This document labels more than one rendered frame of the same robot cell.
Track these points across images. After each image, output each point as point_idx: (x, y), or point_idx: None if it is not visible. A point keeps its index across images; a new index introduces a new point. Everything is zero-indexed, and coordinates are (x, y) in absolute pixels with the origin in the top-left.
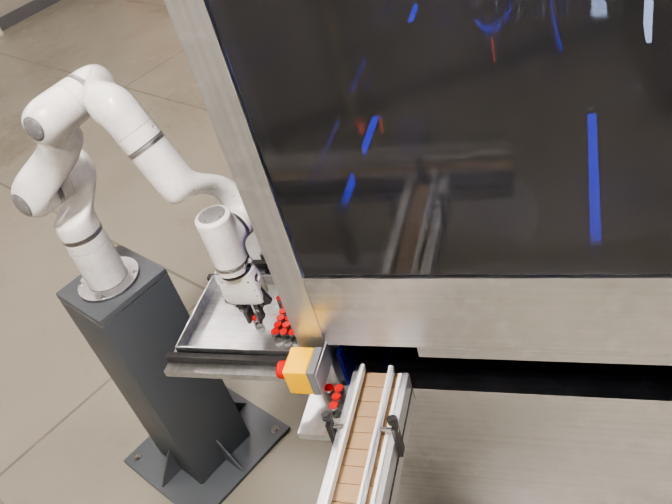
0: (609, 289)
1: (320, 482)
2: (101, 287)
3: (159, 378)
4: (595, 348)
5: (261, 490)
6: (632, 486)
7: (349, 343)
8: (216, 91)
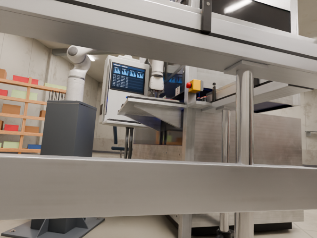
0: None
1: (130, 229)
2: (75, 99)
3: (79, 148)
4: None
5: (101, 233)
6: (269, 156)
7: (203, 86)
8: (195, 4)
